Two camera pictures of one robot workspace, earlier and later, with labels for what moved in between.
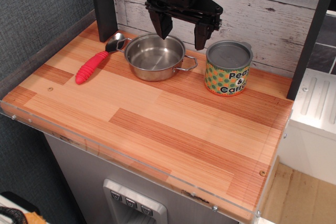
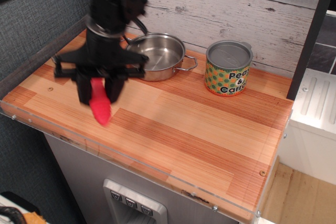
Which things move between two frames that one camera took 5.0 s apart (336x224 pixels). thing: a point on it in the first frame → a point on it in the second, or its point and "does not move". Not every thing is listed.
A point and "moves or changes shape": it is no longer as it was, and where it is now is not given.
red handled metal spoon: (114, 43) moves or changes shape
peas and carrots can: (227, 66) does not move
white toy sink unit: (308, 141) does not move
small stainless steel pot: (150, 57) does not move
